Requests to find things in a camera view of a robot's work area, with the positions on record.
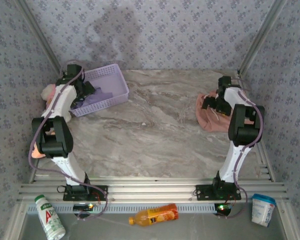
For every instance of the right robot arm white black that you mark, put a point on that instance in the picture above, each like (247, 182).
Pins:
(236, 160)

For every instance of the white milk bottle green label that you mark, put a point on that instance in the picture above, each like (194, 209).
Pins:
(50, 220)

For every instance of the peach doll head toy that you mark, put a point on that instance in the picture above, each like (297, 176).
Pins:
(37, 152)

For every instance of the white yogurt cup blue lid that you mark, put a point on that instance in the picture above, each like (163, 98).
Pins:
(262, 211)

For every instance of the aluminium frame post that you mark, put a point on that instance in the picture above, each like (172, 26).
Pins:
(262, 35)
(38, 37)

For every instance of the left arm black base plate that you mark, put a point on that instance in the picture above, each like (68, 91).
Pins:
(100, 191)

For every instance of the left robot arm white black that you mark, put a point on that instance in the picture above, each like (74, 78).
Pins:
(62, 102)

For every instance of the purple t-shirt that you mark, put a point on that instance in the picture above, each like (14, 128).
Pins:
(102, 97)

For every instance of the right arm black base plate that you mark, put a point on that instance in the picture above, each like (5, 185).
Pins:
(203, 192)

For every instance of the aluminium table side rail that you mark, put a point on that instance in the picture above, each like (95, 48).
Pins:
(263, 160)

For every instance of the orange juice bottle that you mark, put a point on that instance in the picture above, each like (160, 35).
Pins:
(155, 215)

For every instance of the white plush dog pink jacket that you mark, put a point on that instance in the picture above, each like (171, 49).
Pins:
(48, 91)

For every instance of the purple plastic lattice basket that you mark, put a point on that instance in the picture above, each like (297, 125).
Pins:
(107, 77)

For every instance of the aluminium mounting rail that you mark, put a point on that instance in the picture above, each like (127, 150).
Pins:
(152, 190)

